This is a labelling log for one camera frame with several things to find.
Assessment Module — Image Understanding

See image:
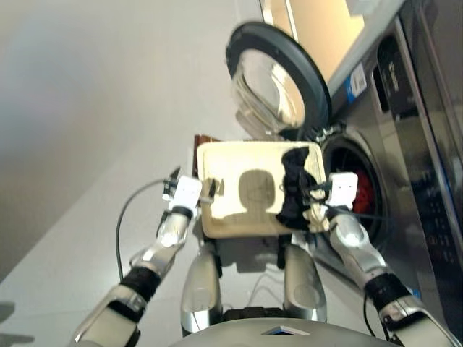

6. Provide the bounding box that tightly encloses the black garment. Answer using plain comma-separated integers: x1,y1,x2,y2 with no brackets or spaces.
274,145,320,233

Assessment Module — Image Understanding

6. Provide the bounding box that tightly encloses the orange-red garment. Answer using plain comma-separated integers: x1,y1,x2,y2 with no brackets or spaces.
352,172,376,215

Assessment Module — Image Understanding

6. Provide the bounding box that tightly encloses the pale woven basket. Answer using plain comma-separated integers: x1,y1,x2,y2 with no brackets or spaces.
195,139,331,240

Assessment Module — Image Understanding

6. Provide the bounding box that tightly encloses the grey washing machine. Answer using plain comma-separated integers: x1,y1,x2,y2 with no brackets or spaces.
313,0,463,341

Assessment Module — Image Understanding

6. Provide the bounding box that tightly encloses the round washing machine door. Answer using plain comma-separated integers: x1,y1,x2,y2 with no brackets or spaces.
224,20,334,141

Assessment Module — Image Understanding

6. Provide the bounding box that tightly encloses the blue white label sticker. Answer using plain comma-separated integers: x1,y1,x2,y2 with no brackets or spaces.
344,62,369,106

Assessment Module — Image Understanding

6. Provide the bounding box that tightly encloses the glossy detergent drawer panel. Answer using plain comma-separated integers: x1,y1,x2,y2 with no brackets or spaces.
371,33,421,123

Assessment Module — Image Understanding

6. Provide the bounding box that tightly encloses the colourful energy label sticker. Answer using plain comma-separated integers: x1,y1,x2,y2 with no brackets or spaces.
406,284,425,301

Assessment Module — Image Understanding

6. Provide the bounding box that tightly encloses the silver robot torso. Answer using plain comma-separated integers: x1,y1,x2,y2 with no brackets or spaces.
167,306,396,347

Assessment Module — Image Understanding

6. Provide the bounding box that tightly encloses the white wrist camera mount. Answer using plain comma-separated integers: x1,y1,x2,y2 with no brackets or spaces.
326,171,360,211
161,174,203,220

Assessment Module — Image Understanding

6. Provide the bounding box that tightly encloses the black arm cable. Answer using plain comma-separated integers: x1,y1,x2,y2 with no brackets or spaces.
324,203,396,338
114,178,171,283

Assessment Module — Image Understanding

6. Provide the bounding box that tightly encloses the thin pale floor cable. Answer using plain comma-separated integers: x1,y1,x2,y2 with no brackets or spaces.
247,272,287,309

